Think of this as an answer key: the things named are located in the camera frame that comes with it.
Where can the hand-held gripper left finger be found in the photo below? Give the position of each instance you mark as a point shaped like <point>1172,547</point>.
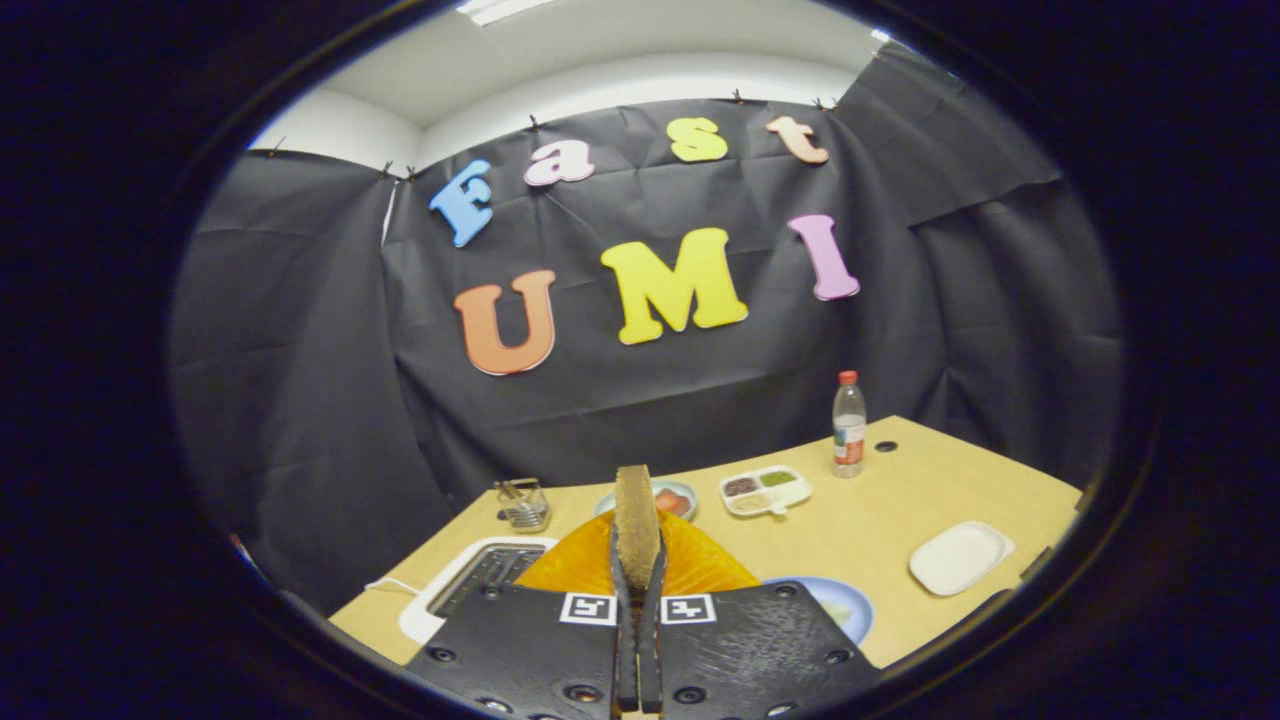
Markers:
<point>520,650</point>

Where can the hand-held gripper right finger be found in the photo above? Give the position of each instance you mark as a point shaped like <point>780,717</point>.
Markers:
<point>750,650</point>

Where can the brown toasted bread slice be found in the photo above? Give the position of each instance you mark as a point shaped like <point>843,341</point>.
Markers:
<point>637,520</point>

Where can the white toaster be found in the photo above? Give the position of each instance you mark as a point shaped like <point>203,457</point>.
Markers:
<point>420,615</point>

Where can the blue round plate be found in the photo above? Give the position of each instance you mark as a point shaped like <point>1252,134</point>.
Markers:
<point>862,615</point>

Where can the white compartment condiment tray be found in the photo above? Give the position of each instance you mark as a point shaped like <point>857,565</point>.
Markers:
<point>765,492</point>

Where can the red tomato slice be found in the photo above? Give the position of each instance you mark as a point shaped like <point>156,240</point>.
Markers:
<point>668,500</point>

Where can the pale green round plate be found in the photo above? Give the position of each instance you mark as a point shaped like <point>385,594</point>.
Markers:
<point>682,488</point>

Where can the white rectangular plate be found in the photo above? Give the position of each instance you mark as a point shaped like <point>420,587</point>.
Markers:
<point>960,557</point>

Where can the clear red-capped water bottle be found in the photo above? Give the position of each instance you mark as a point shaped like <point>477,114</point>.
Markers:
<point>849,425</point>

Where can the ceiling light panel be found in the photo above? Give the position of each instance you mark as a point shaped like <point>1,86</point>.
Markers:
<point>500,8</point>

